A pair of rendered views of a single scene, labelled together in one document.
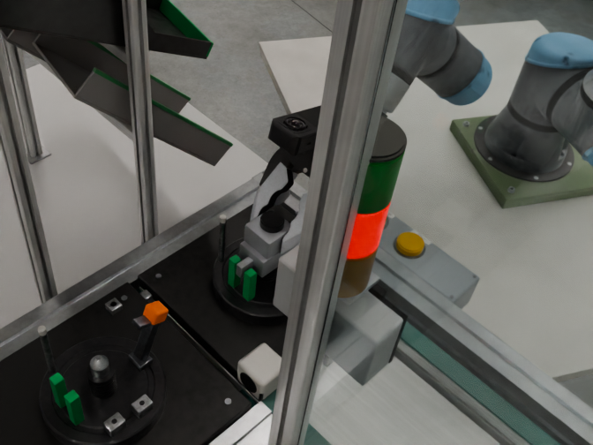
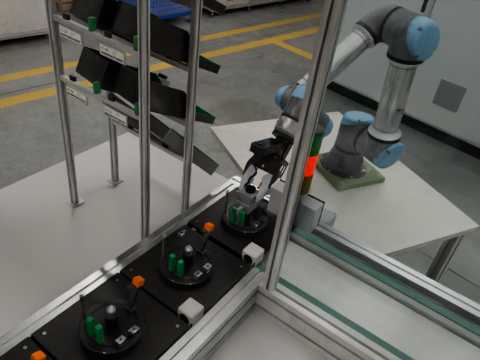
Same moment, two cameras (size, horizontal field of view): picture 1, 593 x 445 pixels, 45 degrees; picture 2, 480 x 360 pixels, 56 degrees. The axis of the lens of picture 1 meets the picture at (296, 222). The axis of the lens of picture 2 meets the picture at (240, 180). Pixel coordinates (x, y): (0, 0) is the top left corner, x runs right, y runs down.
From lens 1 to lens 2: 45 cm
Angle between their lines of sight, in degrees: 12
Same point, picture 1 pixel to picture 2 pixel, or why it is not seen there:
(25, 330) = (142, 247)
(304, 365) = (286, 227)
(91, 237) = (152, 214)
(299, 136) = (264, 148)
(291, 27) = (203, 128)
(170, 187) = not seen: hidden behind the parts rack
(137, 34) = (192, 112)
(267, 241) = (250, 196)
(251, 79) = not seen: hidden behind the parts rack
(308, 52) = (234, 130)
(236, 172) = (213, 183)
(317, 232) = (294, 166)
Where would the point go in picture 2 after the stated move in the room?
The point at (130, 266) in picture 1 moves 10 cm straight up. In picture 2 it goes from (182, 219) to (183, 192)
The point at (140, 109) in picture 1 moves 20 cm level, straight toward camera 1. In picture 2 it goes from (189, 145) to (208, 188)
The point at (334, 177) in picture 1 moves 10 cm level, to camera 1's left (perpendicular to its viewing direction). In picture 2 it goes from (303, 141) to (253, 136)
